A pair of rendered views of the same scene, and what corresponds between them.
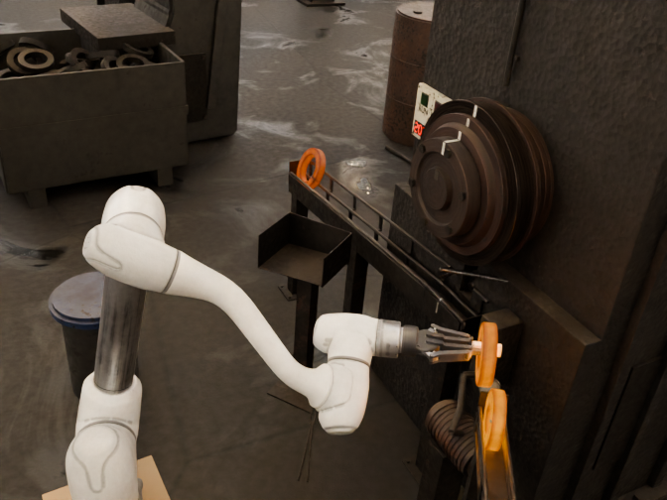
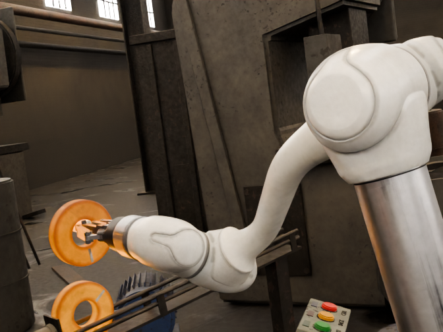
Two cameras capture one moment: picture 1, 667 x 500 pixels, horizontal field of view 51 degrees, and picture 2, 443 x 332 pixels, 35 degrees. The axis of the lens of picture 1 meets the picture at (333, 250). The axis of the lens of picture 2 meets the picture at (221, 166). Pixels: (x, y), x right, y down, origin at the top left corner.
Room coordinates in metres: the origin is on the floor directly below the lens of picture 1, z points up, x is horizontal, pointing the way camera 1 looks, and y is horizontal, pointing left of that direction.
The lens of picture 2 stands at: (2.22, 0.99, 1.16)
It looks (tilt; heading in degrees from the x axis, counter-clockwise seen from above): 5 degrees down; 225
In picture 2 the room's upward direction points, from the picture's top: 7 degrees counter-clockwise
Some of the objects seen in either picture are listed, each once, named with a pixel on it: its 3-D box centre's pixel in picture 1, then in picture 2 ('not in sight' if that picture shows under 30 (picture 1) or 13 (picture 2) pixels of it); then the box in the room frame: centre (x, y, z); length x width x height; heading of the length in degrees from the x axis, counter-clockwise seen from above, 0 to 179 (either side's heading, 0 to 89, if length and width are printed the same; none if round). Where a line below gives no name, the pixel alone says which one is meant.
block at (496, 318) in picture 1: (495, 349); not in sight; (1.61, -0.50, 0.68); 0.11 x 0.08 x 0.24; 119
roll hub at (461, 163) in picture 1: (442, 187); not in sight; (1.76, -0.29, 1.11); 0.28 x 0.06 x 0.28; 29
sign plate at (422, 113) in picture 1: (438, 122); not in sight; (2.16, -0.30, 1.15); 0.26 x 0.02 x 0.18; 29
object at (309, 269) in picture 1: (301, 315); not in sight; (2.11, 0.10, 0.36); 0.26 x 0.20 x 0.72; 64
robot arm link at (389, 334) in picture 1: (389, 338); (136, 237); (1.33, -0.15, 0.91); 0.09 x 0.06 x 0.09; 174
